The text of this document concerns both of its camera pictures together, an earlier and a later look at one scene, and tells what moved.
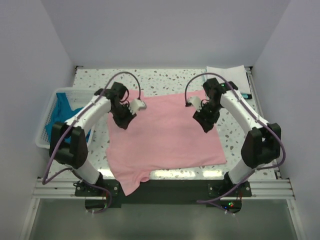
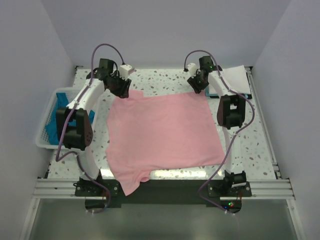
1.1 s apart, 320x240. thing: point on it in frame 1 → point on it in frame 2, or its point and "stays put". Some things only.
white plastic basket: (77, 98) stays put
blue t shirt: (62, 111) stays put
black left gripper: (124, 123) → (123, 92)
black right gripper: (206, 123) → (197, 88)
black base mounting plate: (103, 196) stays put
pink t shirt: (164, 136) stays put
